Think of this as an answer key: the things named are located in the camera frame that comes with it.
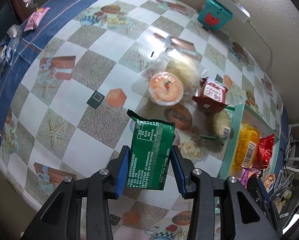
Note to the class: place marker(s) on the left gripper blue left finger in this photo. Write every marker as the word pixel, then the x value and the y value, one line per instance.
pixel 60 216

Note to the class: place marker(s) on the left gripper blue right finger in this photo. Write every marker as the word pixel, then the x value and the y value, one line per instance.
pixel 241 217

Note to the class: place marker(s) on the pink swiss roll packet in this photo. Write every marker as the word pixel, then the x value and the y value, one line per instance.
pixel 248 173

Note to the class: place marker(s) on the yellow cake snack packet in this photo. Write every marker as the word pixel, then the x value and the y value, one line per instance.
pixel 247 147

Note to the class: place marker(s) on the red orange snack packet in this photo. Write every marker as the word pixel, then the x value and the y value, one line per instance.
pixel 264 152

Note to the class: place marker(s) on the round cracker clear packet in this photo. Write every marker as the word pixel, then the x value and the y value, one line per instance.
pixel 219 125

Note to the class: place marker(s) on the dark green snack packet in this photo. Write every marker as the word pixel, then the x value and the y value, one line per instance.
pixel 149 152

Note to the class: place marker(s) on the beige orange bread packet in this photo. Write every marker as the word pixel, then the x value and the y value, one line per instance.
pixel 269 181

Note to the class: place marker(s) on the white plastic shelf rack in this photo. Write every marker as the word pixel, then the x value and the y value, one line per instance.
pixel 291 152

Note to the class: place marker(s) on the mint green shallow box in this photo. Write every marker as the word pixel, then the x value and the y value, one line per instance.
pixel 244 112

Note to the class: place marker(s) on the dark red biscuit packet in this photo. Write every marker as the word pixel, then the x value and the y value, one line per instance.
pixel 212 95

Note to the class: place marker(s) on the orange jelly cup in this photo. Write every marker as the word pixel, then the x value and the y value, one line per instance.
pixel 165 89

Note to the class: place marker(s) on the checkered picture tablecloth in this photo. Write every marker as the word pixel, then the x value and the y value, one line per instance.
pixel 64 99

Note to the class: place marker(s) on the clear bagged pale bread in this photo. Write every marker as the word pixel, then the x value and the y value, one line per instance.
pixel 188 70

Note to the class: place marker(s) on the teal cube toy box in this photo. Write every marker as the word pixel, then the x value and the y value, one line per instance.
pixel 214 15

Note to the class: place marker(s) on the blue white crumpled wrapper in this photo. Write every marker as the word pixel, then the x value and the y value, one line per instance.
pixel 8 46

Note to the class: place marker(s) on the white power strip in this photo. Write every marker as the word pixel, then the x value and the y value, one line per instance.
pixel 236 9

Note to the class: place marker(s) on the small pink candy packet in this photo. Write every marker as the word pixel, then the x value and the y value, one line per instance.
pixel 36 17

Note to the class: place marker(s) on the silver crumpled wrapper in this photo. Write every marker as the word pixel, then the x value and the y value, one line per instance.
pixel 31 4

